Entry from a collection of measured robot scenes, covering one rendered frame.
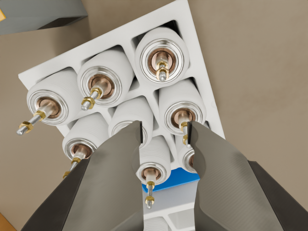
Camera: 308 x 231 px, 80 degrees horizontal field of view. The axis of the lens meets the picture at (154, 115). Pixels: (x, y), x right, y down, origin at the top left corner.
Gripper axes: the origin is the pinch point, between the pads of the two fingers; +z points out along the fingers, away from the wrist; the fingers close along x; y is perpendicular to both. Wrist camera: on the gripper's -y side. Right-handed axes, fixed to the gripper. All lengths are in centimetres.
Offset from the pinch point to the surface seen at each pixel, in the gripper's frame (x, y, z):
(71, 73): -20.0, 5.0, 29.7
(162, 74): 0.0, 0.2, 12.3
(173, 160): 3.7, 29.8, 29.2
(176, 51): 2.4, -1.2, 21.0
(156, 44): -0.9, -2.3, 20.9
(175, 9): 2.5, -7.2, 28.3
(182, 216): 9, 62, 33
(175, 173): 6, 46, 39
